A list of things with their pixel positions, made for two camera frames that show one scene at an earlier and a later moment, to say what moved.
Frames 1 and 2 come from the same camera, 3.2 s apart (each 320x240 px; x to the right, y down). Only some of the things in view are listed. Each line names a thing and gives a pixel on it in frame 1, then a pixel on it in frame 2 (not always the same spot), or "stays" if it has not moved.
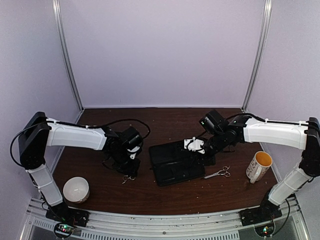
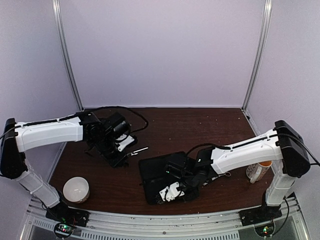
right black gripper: x=210 y=161 → x=192 y=195
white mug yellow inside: x=259 y=166 stays
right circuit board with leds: x=265 y=230 stays
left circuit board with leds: x=63 y=230 stays
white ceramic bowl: x=76 y=189 stays
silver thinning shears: x=125 y=178 → x=134 y=153
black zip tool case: x=173 y=164 → x=155 y=178
